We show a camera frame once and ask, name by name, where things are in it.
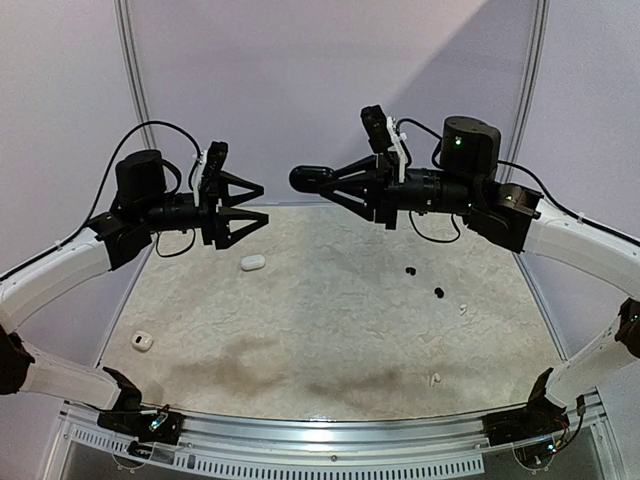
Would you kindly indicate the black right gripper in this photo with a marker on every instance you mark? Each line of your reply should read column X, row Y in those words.
column 383, row 187

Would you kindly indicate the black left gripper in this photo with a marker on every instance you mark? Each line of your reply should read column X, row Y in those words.
column 215, row 225

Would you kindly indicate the black oval charging case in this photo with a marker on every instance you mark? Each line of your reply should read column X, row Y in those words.
column 310, row 179

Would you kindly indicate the white oval charging case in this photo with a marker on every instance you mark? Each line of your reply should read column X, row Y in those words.
column 252, row 263

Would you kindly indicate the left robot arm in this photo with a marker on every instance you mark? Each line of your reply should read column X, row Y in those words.
column 143, row 207

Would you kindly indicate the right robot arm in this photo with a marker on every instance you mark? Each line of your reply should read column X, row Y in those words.
column 462, row 183

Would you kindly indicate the small white charging case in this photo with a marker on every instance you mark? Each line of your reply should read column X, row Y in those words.
column 142, row 341

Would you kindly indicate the white earbud near front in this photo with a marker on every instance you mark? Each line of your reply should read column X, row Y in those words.
column 434, row 379

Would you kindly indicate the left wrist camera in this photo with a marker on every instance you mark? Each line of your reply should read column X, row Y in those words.
column 208, row 168

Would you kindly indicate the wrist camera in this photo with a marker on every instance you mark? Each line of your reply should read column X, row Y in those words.
column 208, row 168
column 384, row 139

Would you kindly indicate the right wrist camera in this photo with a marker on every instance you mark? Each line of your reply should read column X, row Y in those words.
column 384, row 139

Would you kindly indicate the aluminium table front rail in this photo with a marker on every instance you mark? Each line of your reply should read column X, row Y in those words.
column 223, row 447

